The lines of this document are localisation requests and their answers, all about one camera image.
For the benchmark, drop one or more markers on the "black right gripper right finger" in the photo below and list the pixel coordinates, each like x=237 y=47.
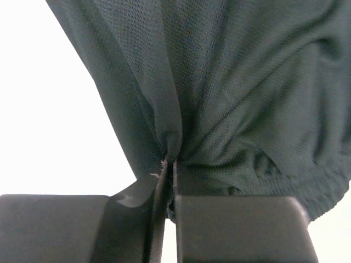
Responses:
x=237 y=228

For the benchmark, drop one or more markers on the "black shorts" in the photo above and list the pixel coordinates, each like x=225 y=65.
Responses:
x=253 y=97

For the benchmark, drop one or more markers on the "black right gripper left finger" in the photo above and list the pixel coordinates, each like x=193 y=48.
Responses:
x=125 y=227

